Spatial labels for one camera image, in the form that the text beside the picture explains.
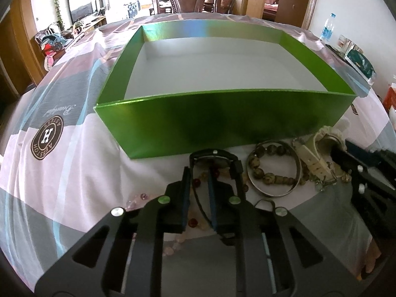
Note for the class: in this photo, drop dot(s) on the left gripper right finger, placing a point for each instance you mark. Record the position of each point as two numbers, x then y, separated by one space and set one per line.
275 254

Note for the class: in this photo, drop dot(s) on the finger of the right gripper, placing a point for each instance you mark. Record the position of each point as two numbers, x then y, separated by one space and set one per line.
373 189

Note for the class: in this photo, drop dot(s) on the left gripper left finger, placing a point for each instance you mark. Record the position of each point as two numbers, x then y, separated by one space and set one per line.
122 254

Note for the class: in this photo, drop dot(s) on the white strap wristwatch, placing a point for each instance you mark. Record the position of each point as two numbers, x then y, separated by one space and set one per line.
314 152

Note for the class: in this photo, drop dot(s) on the silver bangle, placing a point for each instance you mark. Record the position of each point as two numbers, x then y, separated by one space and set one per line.
274 168

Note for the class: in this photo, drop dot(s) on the black eyeglasses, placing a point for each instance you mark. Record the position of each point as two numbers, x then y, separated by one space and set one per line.
216 166

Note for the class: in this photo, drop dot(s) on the person's hand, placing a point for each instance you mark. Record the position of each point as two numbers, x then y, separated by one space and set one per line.
373 253

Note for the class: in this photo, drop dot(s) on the pink grey patterned tablecloth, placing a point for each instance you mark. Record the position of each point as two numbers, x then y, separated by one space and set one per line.
48 204

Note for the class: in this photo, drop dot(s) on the dark green bag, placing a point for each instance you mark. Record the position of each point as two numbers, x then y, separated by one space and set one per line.
362 65

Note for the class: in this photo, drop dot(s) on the plastic water bottle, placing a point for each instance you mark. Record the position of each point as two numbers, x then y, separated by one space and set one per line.
328 28

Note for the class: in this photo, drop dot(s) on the green cardboard box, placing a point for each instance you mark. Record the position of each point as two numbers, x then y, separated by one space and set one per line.
184 85

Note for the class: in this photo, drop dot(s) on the wooden armchair with clothes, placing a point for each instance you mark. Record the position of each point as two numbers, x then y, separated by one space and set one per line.
52 43

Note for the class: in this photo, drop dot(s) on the wooden sofa with cushions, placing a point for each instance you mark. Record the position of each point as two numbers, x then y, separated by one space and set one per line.
226 6

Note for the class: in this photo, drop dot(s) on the wooden tv cabinet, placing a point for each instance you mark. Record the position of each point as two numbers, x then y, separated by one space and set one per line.
80 29

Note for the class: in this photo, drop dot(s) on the black television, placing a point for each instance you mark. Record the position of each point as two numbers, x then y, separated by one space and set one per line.
80 9

